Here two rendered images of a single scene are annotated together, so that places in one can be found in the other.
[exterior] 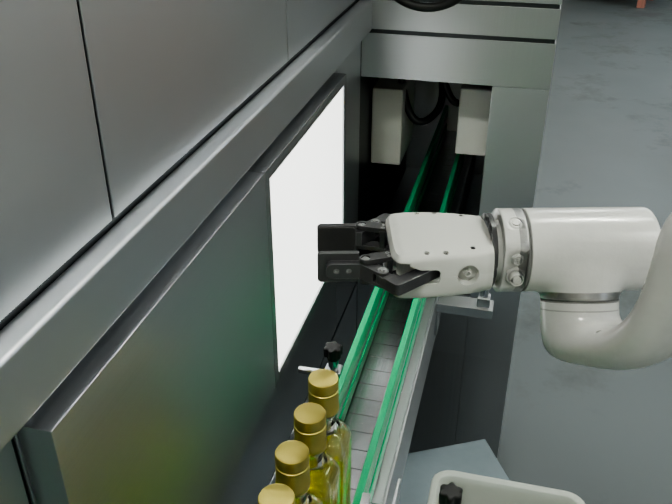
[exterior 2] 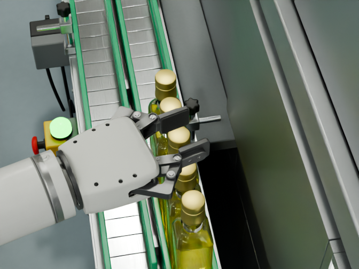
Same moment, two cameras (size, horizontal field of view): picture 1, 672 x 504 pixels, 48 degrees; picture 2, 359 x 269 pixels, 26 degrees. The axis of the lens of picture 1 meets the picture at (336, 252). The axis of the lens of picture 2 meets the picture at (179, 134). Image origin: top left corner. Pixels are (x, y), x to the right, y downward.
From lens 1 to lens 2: 127 cm
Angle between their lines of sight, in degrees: 94
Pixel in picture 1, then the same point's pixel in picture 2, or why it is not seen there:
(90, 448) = (240, 8)
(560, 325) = not seen: hidden behind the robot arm
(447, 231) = (99, 151)
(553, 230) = (13, 165)
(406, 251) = (123, 121)
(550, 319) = not seen: hidden behind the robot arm
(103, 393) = (246, 6)
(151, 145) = (314, 25)
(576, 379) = not seen: outside the picture
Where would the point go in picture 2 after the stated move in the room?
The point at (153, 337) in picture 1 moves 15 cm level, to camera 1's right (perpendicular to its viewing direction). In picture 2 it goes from (260, 53) to (161, 87)
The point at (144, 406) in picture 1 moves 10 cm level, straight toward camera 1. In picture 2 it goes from (252, 62) to (205, 26)
